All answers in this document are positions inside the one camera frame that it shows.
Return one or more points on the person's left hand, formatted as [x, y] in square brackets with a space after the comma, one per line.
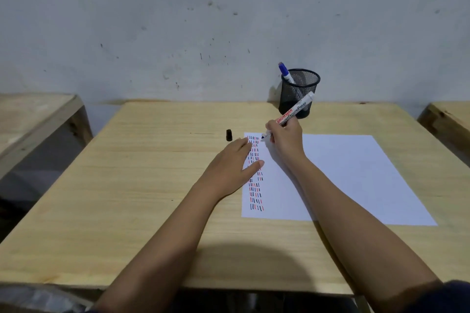
[227, 173]

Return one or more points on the person's right hand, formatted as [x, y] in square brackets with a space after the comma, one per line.
[288, 140]

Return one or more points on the black marker cap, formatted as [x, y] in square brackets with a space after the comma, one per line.
[229, 135]

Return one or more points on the black mesh pen holder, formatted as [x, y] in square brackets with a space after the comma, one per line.
[290, 100]

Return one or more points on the black marker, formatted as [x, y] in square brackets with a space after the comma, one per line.
[304, 100]

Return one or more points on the white paper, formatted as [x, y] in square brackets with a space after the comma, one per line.
[349, 177]

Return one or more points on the blue marker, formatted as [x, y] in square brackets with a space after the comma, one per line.
[282, 68]

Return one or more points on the person's left forearm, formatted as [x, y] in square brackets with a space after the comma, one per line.
[161, 250]

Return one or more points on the person's right forearm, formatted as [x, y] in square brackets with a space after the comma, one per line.
[367, 243]

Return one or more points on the person's dark blue shirt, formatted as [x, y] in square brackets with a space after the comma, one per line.
[444, 298]

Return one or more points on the light wooden side table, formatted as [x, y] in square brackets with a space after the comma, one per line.
[451, 118]
[33, 114]

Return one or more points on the clear plastic bag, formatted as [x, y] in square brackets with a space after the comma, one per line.
[36, 300]

